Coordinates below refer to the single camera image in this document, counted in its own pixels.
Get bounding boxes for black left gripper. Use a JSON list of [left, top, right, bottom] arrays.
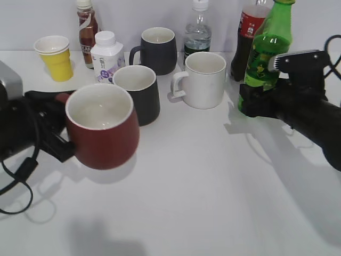
[[1, 90, 75, 163]]

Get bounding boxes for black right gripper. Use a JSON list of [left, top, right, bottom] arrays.
[[239, 70, 340, 170]]

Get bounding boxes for dark red ceramic mug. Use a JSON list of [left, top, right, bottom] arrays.
[[55, 83, 140, 170]]

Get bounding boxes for green soda bottle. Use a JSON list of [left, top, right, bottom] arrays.
[[238, 0, 296, 113]]

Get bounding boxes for yellow paper cup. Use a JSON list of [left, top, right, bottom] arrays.
[[34, 35, 73, 82]]

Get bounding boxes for white ceramic mug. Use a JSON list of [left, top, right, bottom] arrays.
[[170, 52, 226, 109]]

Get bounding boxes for cola bottle red label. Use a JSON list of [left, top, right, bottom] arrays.
[[230, 1, 271, 82]]

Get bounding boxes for white milk drink bottle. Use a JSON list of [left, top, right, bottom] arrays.
[[91, 31, 125, 84]]

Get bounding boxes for clear water bottle green label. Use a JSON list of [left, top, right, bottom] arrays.
[[183, 0, 212, 64]]

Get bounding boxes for black mug front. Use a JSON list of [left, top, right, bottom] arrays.
[[113, 65, 160, 126]]

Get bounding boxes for black mug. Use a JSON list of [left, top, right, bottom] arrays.
[[129, 27, 177, 76], [113, 65, 160, 126]]

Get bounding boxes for brown coffee drink bottle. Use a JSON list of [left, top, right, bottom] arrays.
[[76, 0, 99, 69]]

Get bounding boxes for black mug rear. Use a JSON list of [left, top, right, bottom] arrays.
[[129, 27, 177, 76]]

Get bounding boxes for black left camera cable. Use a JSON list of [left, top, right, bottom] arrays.
[[0, 101, 43, 215]]

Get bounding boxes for black camera cable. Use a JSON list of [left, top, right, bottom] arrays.
[[0, 101, 43, 215], [321, 34, 341, 109]]

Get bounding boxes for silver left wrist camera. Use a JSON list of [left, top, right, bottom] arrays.
[[1, 61, 23, 100]]

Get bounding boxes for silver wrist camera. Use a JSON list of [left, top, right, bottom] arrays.
[[1, 61, 23, 100], [267, 50, 330, 74]]

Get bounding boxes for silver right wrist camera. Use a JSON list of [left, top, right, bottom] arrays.
[[267, 50, 330, 74]]

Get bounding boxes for black right camera cable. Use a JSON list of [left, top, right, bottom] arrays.
[[321, 34, 341, 109]]

